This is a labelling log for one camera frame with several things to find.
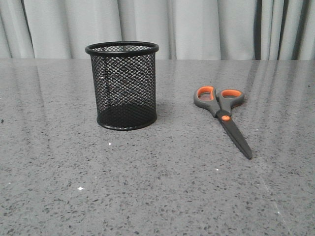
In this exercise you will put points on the black mesh pen holder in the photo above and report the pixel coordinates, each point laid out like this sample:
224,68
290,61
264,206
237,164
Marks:
124,75

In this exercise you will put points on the grey curtain backdrop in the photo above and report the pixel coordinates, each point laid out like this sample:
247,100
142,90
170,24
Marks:
183,29

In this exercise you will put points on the grey orange scissors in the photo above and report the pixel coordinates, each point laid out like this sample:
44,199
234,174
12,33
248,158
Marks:
220,106

